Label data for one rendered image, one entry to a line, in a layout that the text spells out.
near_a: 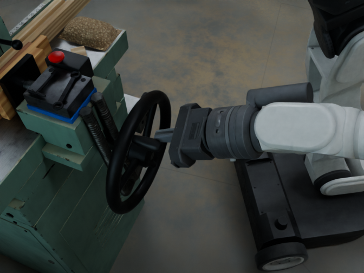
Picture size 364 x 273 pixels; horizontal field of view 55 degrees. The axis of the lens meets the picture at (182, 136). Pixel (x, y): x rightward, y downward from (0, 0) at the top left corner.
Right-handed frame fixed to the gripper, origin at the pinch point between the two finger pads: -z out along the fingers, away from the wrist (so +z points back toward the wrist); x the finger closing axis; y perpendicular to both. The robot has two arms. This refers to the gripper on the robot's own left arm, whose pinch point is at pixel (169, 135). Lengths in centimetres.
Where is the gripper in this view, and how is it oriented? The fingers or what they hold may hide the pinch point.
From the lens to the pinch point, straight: 66.5
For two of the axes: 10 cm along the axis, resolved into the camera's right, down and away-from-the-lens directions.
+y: -5.5, -4.3, -7.1
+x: 2.3, -9.0, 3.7
